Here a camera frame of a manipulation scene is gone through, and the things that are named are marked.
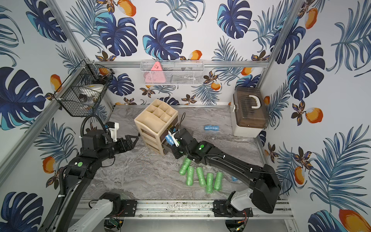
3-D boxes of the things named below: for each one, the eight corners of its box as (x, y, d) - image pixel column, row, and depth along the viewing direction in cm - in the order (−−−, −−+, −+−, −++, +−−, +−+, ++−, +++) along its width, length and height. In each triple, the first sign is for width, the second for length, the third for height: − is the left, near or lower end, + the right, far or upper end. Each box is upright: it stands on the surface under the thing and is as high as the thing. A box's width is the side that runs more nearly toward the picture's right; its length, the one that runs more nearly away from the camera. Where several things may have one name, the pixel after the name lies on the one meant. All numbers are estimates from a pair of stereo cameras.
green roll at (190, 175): (186, 185, 84) (186, 184, 82) (186, 167, 91) (186, 166, 89) (194, 185, 84) (194, 184, 82) (193, 167, 91) (193, 166, 89)
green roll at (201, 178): (199, 187, 83) (200, 186, 81) (196, 168, 90) (196, 167, 88) (206, 186, 84) (206, 185, 82) (202, 167, 90) (202, 166, 89)
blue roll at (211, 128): (204, 131, 108) (204, 128, 105) (204, 128, 110) (204, 125, 107) (218, 131, 108) (219, 128, 105) (218, 128, 110) (219, 125, 107)
